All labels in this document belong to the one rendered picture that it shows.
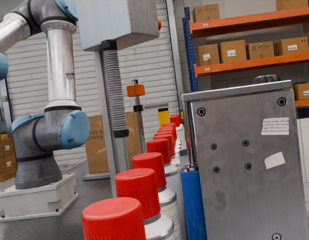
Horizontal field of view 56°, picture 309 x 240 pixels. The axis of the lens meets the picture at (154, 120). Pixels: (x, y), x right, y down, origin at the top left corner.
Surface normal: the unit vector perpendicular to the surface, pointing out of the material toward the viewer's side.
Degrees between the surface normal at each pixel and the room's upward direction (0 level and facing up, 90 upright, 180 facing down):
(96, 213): 2
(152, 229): 42
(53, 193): 90
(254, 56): 91
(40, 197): 90
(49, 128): 79
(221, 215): 90
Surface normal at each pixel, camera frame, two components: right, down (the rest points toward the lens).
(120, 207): -0.16, -0.99
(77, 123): 0.91, 0.00
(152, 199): 0.67, -0.05
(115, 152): -0.11, 0.07
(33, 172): 0.16, -0.32
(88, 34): -0.65, 0.12
